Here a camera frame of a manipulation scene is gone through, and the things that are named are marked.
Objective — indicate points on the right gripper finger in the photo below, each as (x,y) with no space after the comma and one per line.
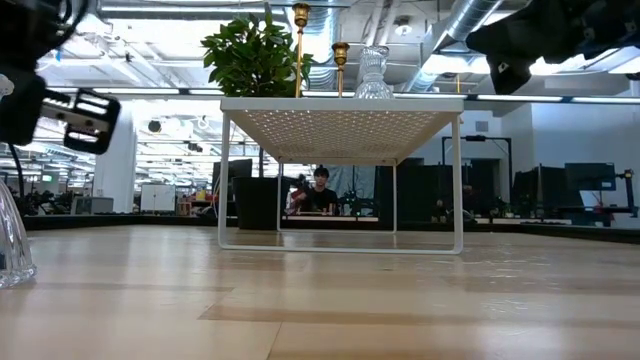
(505,72)
(500,32)

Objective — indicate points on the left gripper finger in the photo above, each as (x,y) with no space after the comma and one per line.
(75,122)

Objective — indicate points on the clear glass candle holder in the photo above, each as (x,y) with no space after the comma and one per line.
(373,82)
(10,240)

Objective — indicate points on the tall gold candlestick holder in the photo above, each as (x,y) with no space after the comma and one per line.
(300,60)
(340,75)

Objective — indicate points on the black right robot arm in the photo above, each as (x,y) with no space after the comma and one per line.
(620,20)

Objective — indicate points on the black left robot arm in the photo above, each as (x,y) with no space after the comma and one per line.
(25,25)

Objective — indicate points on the white plastic piece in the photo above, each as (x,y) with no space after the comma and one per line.
(5,85)

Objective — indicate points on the grey box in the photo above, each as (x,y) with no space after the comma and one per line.
(92,205)

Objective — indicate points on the white cabinet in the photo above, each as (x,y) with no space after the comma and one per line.
(157,198)

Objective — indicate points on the dark background monitor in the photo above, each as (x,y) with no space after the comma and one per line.
(232,172)
(590,176)

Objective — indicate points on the white perforated metal shelf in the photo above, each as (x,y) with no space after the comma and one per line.
(340,105)

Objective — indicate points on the green leafy plant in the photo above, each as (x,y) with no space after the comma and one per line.
(255,55)

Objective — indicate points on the black plant pot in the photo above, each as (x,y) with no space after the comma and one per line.
(255,200)

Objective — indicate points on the person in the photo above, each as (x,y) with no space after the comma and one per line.
(320,197)

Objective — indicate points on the black gantry frame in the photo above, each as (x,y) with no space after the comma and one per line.
(475,138)

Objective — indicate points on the black metal table frame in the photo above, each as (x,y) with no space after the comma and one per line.
(75,221)

